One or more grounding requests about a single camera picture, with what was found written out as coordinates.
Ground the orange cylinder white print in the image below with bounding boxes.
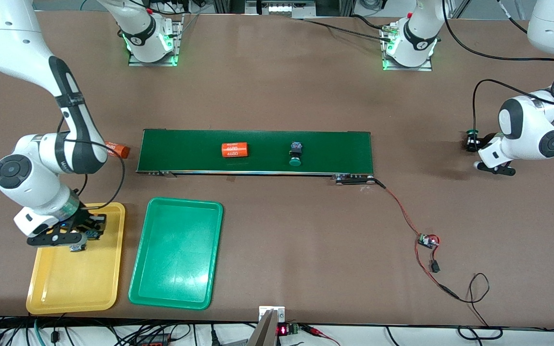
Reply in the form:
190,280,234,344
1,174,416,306
222,142,249,158
105,141,130,159

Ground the yellow plastic tray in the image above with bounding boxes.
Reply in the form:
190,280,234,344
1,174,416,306
26,202,126,315

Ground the green plastic tray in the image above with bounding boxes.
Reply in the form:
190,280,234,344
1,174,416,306
128,197,224,310

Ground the green conveyor belt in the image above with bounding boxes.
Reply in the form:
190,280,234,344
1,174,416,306
136,128,377,186

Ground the black power strip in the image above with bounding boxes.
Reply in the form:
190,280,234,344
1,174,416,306
135,332,174,346

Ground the red clip lead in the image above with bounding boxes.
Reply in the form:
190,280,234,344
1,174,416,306
301,324,341,346

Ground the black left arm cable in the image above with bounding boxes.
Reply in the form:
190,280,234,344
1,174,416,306
441,0,554,137

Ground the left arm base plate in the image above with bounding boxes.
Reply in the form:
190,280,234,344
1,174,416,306
382,23,434,72

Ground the teal cable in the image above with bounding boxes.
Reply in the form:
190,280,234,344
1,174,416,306
33,317,47,346

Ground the red black wire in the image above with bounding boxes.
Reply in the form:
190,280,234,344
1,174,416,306
376,179,460,301

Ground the thin black cable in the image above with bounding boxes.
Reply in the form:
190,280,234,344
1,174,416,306
450,273,504,341

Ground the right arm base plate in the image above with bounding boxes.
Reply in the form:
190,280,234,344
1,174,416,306
128,14,184,67

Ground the black base cable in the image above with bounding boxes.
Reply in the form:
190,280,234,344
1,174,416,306
301,18,393,43

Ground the metal camera mount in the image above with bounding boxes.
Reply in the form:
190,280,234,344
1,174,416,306
248,307,286,346

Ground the aluminium frame with lamp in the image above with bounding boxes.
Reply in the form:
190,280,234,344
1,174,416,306
212,0,359,20

